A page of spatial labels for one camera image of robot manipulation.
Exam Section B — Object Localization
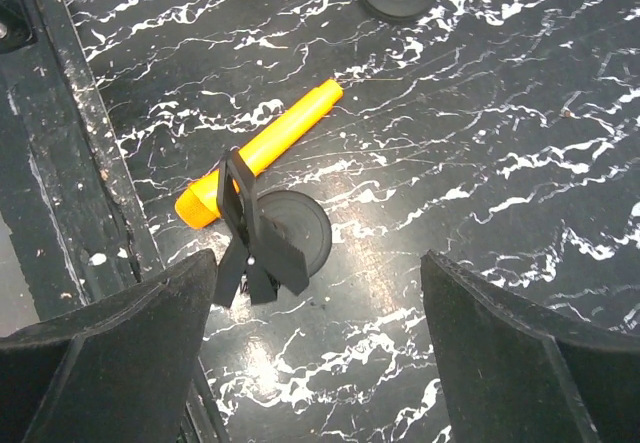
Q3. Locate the black front mounting rail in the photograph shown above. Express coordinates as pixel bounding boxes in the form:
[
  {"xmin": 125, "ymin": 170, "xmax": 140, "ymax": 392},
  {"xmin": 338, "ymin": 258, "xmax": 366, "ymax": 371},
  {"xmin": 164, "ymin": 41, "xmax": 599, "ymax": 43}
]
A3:
[{"xmin": 1, "ymin": 0, "xmax": 164, "ymax": 334}]

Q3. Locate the orange microphone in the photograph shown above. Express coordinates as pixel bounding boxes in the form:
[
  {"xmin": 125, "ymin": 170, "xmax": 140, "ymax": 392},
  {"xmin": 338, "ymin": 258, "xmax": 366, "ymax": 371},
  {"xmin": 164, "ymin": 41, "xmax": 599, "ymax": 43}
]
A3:
[{"xmin": 175, "ymin": 79, "xmax": 344, "ymax": 229}]

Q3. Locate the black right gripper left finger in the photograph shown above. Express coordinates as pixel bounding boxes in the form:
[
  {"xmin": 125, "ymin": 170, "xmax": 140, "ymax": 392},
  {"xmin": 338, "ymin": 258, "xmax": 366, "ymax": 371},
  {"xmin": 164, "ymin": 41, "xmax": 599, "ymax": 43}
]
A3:
[{"xmin": 1, "ymin": 250, "xmax": 217, "ymax": 442}]

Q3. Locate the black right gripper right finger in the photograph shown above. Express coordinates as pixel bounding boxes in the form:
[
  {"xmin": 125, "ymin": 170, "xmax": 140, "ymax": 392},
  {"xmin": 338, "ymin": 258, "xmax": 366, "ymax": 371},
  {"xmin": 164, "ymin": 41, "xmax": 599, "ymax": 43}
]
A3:
[{"xmin": 421, "ymin": 251, "xmax": 639, "ymax": 442}]

